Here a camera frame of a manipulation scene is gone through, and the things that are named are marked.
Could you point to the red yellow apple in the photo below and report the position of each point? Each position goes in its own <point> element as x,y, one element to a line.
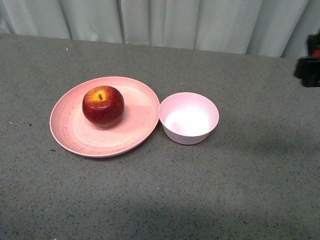
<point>103,106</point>

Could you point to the pink round plate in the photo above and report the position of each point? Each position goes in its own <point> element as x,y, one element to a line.
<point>76,134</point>

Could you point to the grey-white pleated curtain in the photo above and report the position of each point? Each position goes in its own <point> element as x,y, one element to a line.
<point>273,28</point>

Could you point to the light pink bowl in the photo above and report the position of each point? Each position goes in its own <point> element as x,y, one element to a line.
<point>188,118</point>

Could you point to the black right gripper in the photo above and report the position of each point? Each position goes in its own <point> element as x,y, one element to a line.
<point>308,67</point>

